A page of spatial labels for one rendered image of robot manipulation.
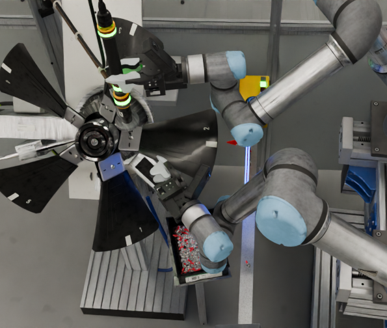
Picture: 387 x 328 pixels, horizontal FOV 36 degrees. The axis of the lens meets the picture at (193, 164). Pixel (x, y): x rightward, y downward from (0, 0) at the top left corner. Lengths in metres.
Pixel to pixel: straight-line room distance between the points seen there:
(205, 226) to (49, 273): 1.51
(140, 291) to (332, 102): 1.19
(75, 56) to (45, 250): 1.27
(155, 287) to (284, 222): 1.53
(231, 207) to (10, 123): 0.79
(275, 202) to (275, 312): 1.52
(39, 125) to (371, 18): 1.06
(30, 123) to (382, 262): 1.15
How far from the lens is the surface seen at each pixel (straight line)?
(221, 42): 2.46
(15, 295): 2.99
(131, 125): 1.73
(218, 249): 1.56
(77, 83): 2.05
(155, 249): 2.85
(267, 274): 2.87
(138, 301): 2.75
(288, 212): 1.30
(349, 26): 1.55
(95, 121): 1.77
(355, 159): 2.09
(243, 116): 1.57
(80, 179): 2.12
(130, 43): 1.75
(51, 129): 1.98
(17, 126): 2.02
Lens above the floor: 2.60
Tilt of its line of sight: 55 degrees down
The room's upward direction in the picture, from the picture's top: 5 degrees counter-clockwise
